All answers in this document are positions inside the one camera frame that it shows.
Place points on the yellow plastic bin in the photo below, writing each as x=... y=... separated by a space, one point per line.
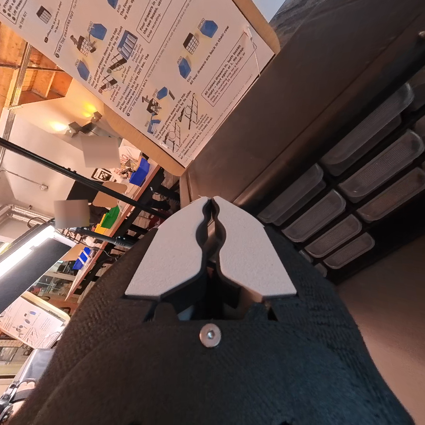
x=101 y=228

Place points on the light wooden poster board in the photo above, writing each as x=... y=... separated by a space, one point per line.
x=109 y=192
x=149 y=146

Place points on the black stand pole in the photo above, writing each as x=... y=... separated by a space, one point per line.
x=66 y=169

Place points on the blue plastic bin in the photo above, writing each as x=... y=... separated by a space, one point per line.
x=139 y=171
x=82 y=258

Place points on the marker tag sign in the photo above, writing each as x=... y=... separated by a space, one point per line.
x=101 y=175

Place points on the black drawer cabinet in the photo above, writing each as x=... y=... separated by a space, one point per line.
x=298 y=109

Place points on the metal wall light fixture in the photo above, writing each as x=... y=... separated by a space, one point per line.
x=89 y=128

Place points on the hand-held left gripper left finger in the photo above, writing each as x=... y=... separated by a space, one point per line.
x=166 y=259

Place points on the instruction poster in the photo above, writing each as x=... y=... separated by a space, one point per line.
x=31 y=322
x=159 y=83

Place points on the background wooden desk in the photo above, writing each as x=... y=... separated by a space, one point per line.
x=83 y=275

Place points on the green plastic bin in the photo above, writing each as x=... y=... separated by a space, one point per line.
x=111 y=217

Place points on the rows of clear cabinet drawers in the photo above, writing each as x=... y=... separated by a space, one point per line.
x=378 y=166

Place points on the led light panel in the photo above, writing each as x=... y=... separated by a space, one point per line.
x=36 y=265

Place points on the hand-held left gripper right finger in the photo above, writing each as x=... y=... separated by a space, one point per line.
x=252 y=259

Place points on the silver metal case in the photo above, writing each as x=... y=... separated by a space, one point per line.
x=38 y=363

